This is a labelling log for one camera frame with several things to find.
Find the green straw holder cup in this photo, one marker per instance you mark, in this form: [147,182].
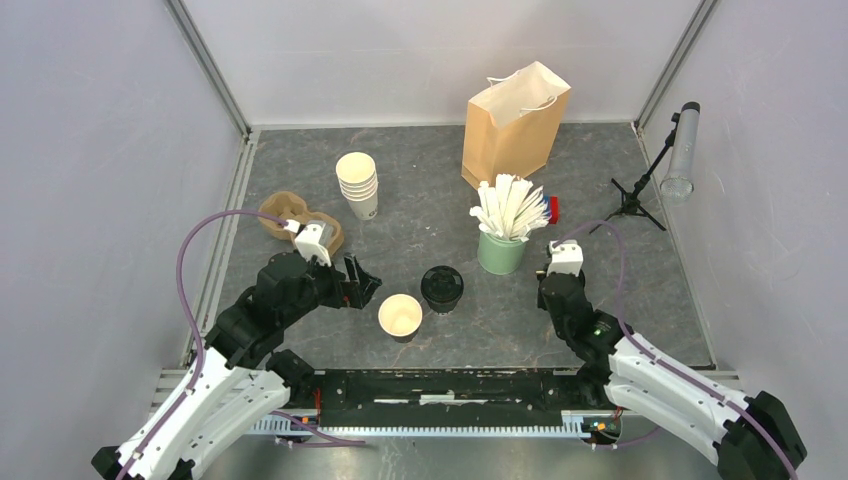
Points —
[499,256]

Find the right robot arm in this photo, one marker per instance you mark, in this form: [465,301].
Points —
[743,436]

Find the stack of white paper cups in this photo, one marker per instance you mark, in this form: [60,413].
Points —
[357,177]

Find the brown paper takeout bag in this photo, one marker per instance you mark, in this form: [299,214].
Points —
[511,125]

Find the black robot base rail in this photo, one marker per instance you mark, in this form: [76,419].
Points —
[534,397]

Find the bundle of wrapped paper straws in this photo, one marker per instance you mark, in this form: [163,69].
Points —
[511,208]

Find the stack of pulp cup carriers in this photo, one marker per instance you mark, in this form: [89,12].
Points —
[288,206]

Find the single white paper cup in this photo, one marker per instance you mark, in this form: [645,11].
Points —
[442,299]

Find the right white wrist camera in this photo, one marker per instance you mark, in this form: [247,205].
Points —
[566,257]

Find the pulp cup carrier tray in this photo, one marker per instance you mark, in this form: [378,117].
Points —
[337,237]

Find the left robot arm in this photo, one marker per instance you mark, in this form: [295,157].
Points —
[242,373]

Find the red and blue small box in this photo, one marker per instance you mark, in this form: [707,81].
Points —
[552,209]

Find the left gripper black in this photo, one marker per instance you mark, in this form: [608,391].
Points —
[354,293]

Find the black plastic cup lid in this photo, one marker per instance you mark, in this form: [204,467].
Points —
[442,275]

